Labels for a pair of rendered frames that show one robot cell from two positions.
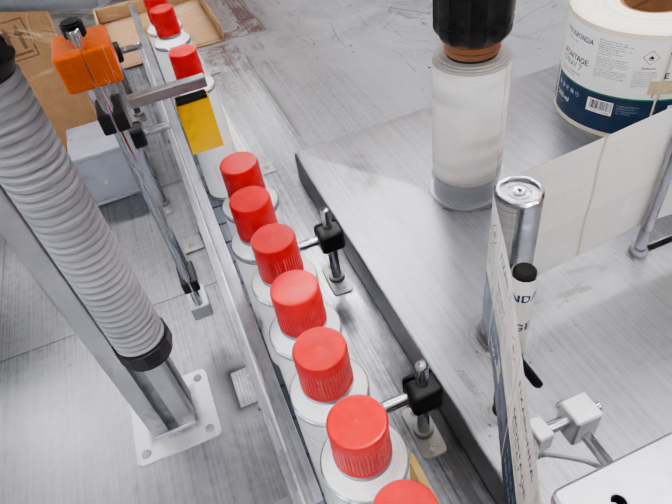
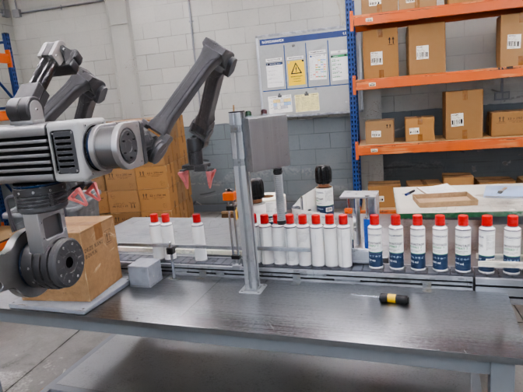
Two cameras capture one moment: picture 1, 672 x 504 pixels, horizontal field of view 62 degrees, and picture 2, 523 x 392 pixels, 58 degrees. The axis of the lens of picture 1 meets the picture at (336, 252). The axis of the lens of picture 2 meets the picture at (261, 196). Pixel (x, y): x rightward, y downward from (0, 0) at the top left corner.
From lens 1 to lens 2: 171 cm
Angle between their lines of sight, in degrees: 57
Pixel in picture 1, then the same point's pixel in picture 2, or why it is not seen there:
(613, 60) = (269, 207)
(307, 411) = (304, 226)
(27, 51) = (110, 240)
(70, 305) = (252, 235)
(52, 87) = (113, 254)
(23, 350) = (192, 303)
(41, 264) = (251, 223)
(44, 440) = (231, 303)
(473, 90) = (262, 208)
